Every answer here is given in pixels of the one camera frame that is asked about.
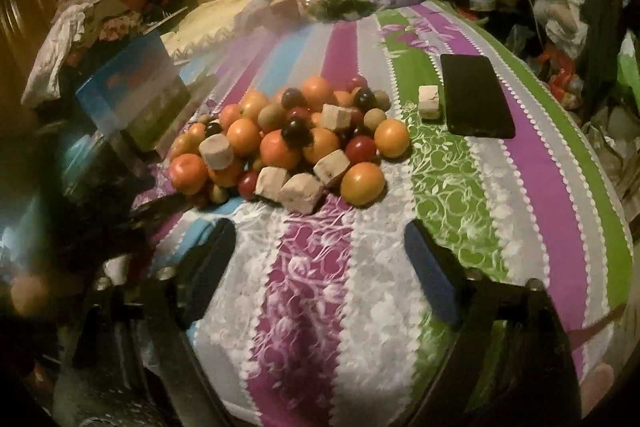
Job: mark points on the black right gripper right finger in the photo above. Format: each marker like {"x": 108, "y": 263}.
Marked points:
{"x": 449, "y": 288}

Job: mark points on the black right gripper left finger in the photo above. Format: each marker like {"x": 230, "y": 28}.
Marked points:
{"x": 180, "y": 291}

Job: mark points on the large orange fruit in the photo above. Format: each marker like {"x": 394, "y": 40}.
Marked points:
{"x": 362, "y": 184}

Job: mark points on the orange at pile left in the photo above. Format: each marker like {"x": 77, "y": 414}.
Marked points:
{"x": 188, "y": 174}

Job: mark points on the orange at pile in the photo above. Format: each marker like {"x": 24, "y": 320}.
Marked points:
{"x": 392, "y": 138}
{"x": 188, "y": 174}

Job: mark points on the striped floral bed sheet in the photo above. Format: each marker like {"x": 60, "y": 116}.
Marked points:
{"x": 320, "y": 320}

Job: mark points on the white cube left of pile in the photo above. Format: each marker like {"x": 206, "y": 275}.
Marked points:
{"x": 217, "y": 152}

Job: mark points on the white cube of pile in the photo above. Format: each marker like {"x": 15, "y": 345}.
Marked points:
{"x": 217, "y": 152}
{"x": 301, "y": 193}

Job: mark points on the white cube front of pile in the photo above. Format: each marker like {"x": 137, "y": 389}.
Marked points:
{"x": 301, "y": 193}

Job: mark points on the orange centre of pile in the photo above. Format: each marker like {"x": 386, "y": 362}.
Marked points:
{"x": 275, "y": 152}

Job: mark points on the orange at pile right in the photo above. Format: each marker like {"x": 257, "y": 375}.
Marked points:
{"x": 392, "y": 138}

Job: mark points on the red round fruit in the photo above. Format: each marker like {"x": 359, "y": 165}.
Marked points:
{"x": 360, "y": 149}

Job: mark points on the black smartphone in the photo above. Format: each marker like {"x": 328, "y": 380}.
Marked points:
{"x": 474, "y": 101}

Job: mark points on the white cube near phone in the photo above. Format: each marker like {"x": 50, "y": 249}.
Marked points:
{"x": 429, "y": 102}

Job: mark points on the dark plum fruit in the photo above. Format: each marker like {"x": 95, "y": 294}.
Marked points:
{"x": 296, "y": 132}

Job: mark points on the blue cardboard box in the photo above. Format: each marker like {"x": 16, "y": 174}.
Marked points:
{"x": 136, "y": 95}

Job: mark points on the white cube centre pile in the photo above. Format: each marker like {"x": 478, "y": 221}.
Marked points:
{"x": 335, "y": 118}

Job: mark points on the white cloth on left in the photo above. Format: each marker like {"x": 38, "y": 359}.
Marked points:
{"x": 67, "y": 27}

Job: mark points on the dark wooden wardrobe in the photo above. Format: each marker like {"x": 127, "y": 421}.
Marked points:
{"x": 24, "y": 25}

